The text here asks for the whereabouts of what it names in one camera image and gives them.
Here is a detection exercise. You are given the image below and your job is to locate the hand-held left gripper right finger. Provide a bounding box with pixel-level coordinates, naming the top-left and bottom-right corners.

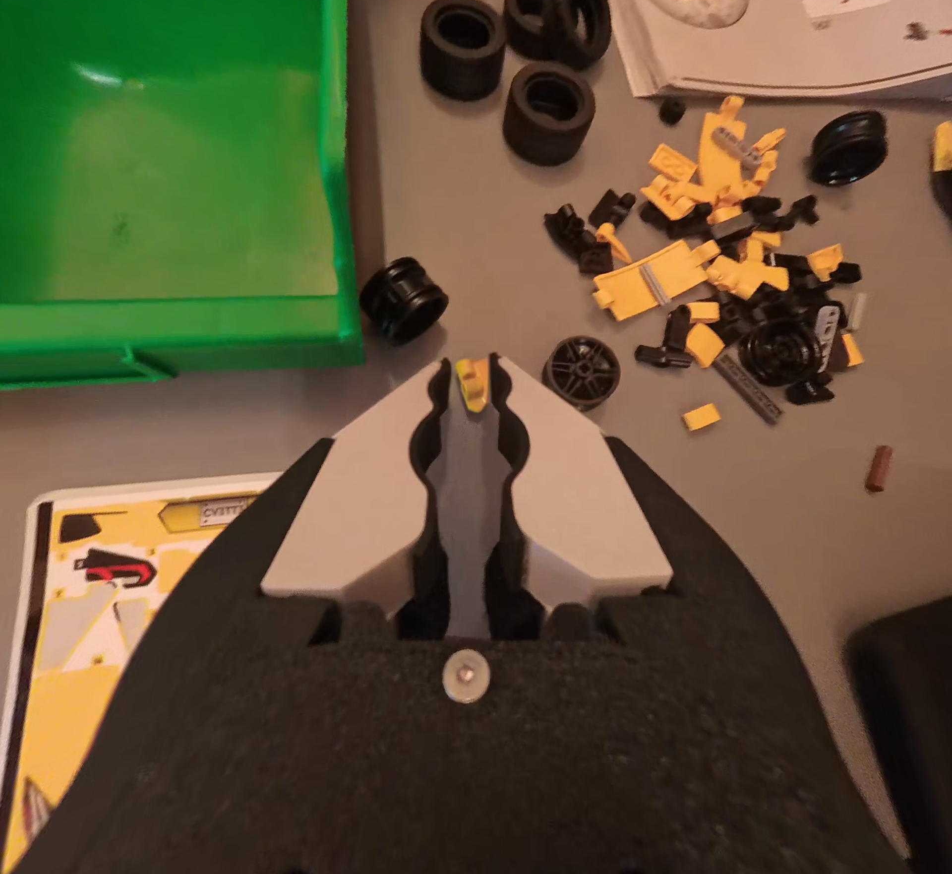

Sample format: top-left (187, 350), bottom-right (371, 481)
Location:
top-left (483, 353), bottom-right (675, 640)

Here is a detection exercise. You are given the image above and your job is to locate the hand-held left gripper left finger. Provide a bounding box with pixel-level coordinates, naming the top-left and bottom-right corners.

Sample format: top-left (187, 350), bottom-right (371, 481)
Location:
top-left (260, 359), bottom-right (456, 640)

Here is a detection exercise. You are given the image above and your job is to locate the yellow curved panel piece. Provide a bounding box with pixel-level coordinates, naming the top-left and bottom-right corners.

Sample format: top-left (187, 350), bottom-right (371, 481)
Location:
top-left (455, 359), bottom-right (490, 415)

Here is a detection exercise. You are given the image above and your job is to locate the green plastic bin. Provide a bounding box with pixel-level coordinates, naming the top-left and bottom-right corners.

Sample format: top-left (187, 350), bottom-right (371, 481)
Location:
top-left (0, 0), bottom-right (365, 391)

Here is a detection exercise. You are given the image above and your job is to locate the sticker sheet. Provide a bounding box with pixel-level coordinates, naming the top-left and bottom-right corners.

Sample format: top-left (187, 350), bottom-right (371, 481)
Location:
top-left (0, 472), bottom-right (287, 868)

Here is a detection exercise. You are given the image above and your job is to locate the pile of yellow black pieces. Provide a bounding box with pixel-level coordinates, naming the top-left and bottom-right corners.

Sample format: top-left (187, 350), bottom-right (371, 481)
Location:
top-left (543, 96), bottom-right (867, 425)

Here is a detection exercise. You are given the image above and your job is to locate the black office chair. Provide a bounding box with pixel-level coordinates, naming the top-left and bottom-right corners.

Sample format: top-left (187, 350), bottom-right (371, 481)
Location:
top-left (844, 599), bottom-right (952, 862)

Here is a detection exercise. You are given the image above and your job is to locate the instruction booklet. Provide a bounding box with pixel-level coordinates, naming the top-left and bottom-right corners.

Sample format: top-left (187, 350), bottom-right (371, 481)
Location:
top-left (580, 0), bottom-right (952, 101)

